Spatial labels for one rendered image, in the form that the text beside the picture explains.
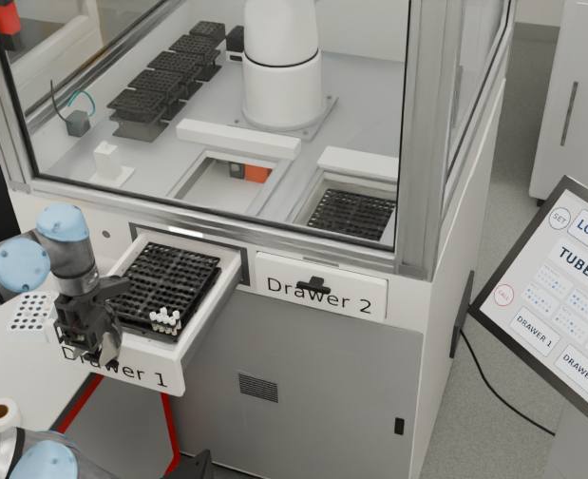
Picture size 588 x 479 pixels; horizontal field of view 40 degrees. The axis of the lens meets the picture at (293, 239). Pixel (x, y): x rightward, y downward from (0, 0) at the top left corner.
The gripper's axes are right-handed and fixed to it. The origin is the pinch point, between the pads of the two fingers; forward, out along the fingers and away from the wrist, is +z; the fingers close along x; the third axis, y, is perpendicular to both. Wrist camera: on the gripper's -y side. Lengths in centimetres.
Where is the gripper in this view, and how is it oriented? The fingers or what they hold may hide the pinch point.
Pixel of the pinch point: (105, 353)
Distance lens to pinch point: 158.2
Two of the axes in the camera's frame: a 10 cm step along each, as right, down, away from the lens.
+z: 0.3, 7.7, 6.4
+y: -3.5, 6.0, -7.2
